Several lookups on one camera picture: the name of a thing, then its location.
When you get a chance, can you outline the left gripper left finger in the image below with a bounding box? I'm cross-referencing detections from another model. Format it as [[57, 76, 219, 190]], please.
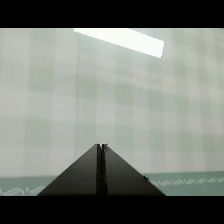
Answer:
[[37, 143, 102, 197]]

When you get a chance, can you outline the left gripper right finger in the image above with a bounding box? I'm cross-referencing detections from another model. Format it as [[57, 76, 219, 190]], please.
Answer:
[[100, 143, 166, 197]]

